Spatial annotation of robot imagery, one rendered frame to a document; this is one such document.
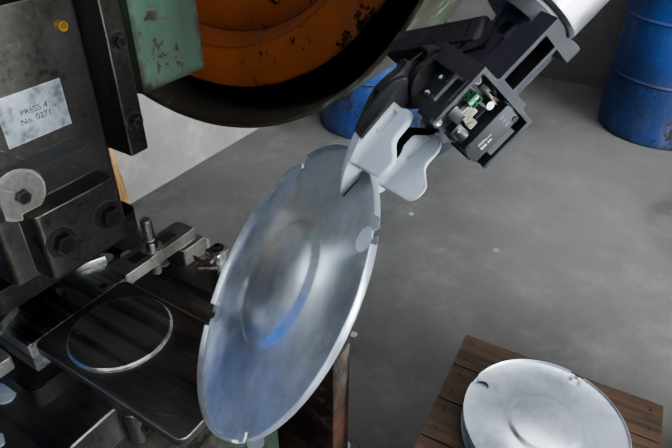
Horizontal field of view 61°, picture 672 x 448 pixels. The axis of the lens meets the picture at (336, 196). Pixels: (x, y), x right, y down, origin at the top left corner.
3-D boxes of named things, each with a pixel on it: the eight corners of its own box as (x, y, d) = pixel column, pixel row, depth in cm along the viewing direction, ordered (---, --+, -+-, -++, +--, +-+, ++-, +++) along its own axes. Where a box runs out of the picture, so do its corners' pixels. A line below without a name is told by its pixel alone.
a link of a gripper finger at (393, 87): (348, 127, 46) (426, 46, 45) (342, 119, 48) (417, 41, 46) (383, 158, 49) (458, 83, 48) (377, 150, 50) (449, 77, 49)
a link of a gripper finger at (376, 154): (336, 205, 45) (420, 119, 43) (314, 169, 49) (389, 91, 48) (361, 224, 46) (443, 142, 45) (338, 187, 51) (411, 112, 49)
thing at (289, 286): (359, 428, 36) (349, 425, 36) (176, 453, 57) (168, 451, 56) (395, 96, 52) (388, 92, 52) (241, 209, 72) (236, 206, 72)
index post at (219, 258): (237, 292, 87) (230, 243, 82) (223, 304, 85) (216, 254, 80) (223, 286, 89) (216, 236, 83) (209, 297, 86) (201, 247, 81)
